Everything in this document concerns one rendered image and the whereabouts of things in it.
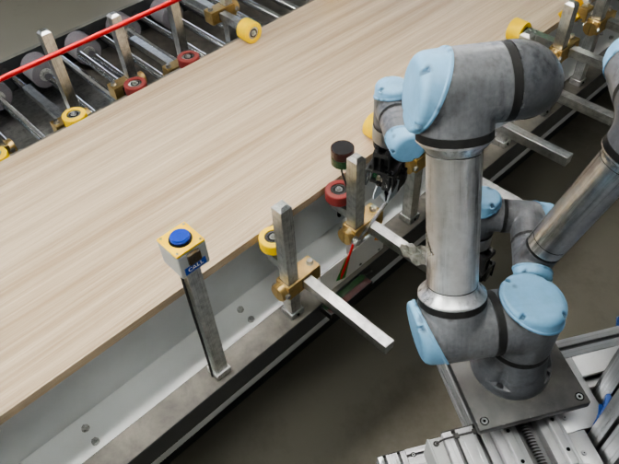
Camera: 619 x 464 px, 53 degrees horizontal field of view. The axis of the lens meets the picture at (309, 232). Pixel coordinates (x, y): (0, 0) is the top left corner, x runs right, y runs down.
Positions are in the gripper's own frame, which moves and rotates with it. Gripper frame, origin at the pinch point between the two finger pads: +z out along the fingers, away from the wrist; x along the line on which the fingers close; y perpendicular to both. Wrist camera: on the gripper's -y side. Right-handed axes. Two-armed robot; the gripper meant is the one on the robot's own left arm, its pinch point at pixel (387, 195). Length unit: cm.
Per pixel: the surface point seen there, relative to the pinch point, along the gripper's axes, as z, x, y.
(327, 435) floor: 101, -8, 25
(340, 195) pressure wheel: 10.1, -15.3, -4.4
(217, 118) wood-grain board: 11, -67, -22
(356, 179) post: -5.2, -7.7, 2.7
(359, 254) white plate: 24.8, -6.5, 1.8
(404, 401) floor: 101, 13, 1
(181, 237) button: -22, -26, 49
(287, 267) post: 8.2, -16.0, 25.9
